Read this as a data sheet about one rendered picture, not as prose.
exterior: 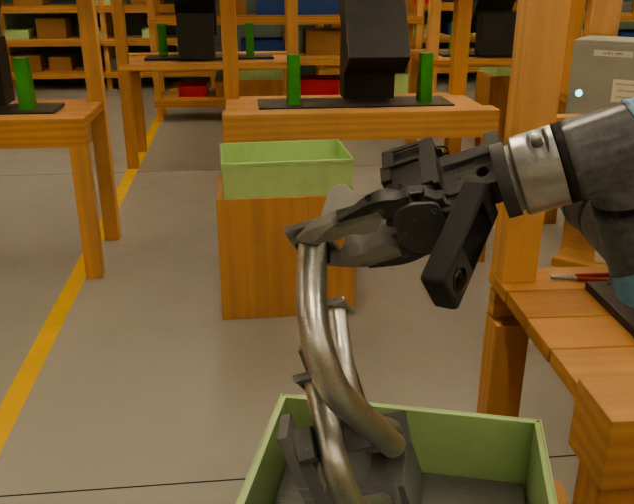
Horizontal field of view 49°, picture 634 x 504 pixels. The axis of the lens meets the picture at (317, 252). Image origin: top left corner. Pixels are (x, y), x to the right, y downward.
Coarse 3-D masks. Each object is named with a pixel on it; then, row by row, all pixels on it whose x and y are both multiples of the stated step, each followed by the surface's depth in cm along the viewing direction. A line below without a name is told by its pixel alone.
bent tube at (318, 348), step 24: (312, 264) 68; (312, 288) 66; (312, 312) 65; (312, 336) 64; (312, 360) 64; (336, 360) 65; (336, 384) 65; (336, 408) 67; (360, 408) 69; (360, 432) 72; (384, 432) 74
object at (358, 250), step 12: (384, 228) 71; (348, 240) 73; (360, 240) 72; (372, 240) 69; (384, 240) 69; (396, 240) 70; (336, 252) 71; (348, 252) 70; (360, 252) 70; (372, 252) 70; (384, 252) 70; (396, 252) 70; (336, 264) 71; (348, 264) 71; (360, 264) 71; (372, 264) 71
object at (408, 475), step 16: (352, 464) 98; (368, 464) 105; (384, 464) 106; (400, 464) 104; (416, 464) 111; (368, 480) 103; (384, 480) 102; (400, 480) 101; (416, 480) 108; (400, 496) 100; (416, 496) 106
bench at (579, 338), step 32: (512, 288) 173; (544, 288) 173; (576, 288) 173; (512, 320) 183; (544, 320) 157; (576, 320) 157; (608, 320) 157; (512, 352) 183; (544, 352) 148; (576, 352) 144; (608, 352) 144; (480, 384) 195; (512, 384) 187; (576, 384) 133; (512, 416) 191; (576, 480) 134
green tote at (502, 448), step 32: (416, 416) 112; (448, 416) 111; (480, 416) 110; (416, 448) 114; (448, 448) 113; (480, 448) 112; (512, 448) 111; (544, 448) 103; (256, 480) 98; (512, 480) 113; (544, 480) 96
